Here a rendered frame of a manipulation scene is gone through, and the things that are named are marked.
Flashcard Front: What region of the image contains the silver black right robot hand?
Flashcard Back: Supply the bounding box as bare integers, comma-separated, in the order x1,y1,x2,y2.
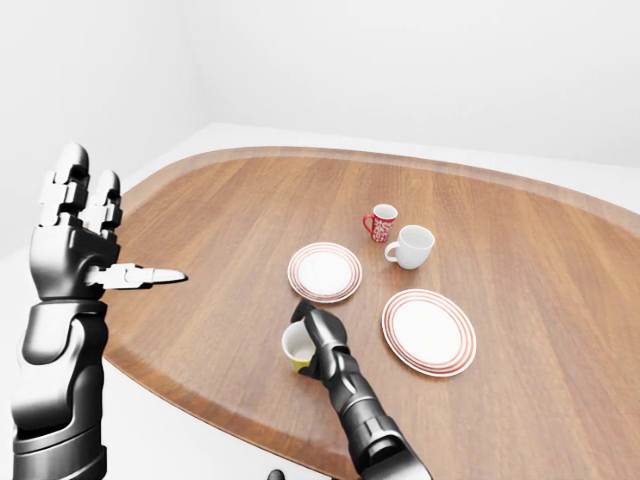
290,299,350,382

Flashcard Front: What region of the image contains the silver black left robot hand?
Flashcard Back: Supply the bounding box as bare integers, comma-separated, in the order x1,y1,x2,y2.
28,143,190,303

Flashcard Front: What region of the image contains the yellow and white mug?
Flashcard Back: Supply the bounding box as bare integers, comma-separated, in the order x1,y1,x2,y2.
281,320,318,374

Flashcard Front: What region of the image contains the smaller red-ringed white plate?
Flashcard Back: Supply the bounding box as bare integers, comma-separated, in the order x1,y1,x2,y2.
287,241,363,305

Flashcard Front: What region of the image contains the larger red-ringed white plate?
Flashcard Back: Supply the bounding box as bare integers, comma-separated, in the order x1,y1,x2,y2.
381,288,478,378

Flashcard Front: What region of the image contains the red patterned mug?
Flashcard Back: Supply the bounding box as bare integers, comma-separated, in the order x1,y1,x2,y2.
362,203,399,245

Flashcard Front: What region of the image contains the plain white mug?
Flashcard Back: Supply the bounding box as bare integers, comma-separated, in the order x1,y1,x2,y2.
383,224,436,271

